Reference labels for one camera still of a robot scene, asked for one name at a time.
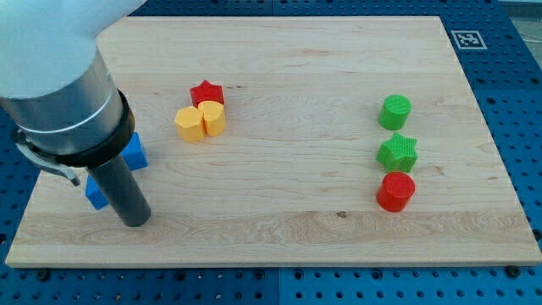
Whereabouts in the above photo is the red star block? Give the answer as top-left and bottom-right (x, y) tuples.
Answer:
(190, 80), (224, 108)

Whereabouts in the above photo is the green cylinder block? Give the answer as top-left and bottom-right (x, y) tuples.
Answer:
(379, 94), (412, 130)

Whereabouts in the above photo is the blue triangle block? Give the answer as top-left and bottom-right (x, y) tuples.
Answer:
(85, 175), (109, 210)

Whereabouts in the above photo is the yellow pentagon block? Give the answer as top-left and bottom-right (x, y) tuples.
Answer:
(174, 106), (206, 143)

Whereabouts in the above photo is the red cylinder block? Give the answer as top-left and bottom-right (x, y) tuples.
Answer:
(376, 171), (416, 213)

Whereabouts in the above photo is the blue cube block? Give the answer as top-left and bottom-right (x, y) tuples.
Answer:
(121, 132), (148, 170)

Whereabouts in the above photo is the yellow heart block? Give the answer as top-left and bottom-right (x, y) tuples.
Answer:
(198, 101), (226, 136)

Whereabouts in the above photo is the white fiducial marker tag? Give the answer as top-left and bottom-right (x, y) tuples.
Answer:
(451, 30), (487, 50)

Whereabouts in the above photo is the grey cable clip on arm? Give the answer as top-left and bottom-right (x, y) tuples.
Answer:
(11, 127), (80, 186)

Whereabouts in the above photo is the green star block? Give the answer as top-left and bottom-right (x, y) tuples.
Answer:
(376, 132), (418, 173)

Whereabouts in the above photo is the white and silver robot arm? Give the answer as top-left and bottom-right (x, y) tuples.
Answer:
(1, 0), (144, 167)

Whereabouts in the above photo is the wooden board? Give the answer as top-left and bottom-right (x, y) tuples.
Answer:
(6, 16), (541, 269)

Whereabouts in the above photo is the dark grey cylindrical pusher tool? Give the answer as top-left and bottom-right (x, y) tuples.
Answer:
(87, 155), (152, 227)

